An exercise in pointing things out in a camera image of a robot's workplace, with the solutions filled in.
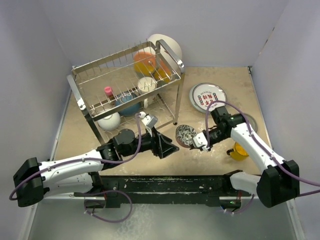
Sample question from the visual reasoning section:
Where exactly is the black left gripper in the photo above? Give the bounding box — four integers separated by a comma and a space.
122, 126, 179, 159

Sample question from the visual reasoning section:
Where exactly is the black white patterned bowl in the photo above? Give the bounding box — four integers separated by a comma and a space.
175, 124, 197, 148

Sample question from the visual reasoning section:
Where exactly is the yellow translucent mug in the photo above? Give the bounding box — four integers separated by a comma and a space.
226, 142, 249, 161

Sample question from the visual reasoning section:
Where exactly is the dark blue ceramic bowl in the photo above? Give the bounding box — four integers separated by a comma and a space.
114, 91, 141, 117

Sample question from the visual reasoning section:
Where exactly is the white plate with red characters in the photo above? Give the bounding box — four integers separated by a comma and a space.
189, 82, 227, 113

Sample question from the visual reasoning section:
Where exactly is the plain white bowl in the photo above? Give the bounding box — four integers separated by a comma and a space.
97, 112, 121, 131

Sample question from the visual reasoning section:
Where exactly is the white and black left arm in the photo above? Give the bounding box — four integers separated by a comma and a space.
9, 128, 179, 207

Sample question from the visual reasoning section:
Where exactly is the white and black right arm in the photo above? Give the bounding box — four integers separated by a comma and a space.
191, 106, 300, 208

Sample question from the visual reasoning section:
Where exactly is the cream mug in rack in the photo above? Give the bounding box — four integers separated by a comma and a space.
137, 76, 157, 95

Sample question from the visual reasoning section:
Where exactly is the stainless steel dish rack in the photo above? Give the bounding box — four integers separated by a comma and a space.
67, 39, 185, 144

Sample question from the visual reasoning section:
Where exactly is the yellow plastic dish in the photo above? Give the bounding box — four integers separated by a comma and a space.
153, 60, 172, 83

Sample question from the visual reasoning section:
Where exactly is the grey green small plate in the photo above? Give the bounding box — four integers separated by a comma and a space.
244, 113, 258, 133

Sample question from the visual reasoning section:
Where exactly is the pink plastic cup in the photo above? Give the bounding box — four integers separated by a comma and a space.
104, 86, 113, 98

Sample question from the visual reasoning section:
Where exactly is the large cream bowl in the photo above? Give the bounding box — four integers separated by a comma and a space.
147, 34, 183, 68

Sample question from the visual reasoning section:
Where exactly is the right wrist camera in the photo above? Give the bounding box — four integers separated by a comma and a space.
192, 132, 211, 152

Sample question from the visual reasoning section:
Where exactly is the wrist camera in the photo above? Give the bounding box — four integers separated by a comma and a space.
192, 132, 211, 152
139, 111, 158, 135

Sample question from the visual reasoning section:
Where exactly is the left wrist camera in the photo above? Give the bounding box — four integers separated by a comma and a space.
139, 111, 158, 135

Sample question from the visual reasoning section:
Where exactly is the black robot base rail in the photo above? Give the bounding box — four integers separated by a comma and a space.
74, 173, 250, 209

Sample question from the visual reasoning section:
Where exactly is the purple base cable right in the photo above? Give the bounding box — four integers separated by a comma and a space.
223, 193, 256, 216

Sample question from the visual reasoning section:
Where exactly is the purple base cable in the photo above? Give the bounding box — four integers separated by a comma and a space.
223, 193, 256, 216
83, 189, 133, 223

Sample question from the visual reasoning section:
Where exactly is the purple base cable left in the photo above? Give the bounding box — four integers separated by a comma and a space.
83, 189, 133, 223

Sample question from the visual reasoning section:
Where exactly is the aluminium frame rail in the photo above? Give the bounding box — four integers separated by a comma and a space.
29, 193, 296, 201

